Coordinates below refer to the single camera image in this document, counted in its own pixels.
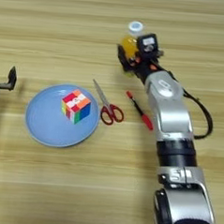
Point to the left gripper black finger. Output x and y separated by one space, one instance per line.
12 78

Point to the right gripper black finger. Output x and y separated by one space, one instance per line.
123 56
160 53

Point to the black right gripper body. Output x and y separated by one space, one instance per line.
146 64

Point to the orange juice bottle white cap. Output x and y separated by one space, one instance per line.
129 45

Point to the red and black marker pen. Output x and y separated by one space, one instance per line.
142 114

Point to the multicoloured puzzle cube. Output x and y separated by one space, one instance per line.
76 106

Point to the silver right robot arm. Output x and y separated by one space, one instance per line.
172 120

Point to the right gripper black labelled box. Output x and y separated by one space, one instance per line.
148 43

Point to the light blue round plate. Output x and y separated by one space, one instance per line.
47 125

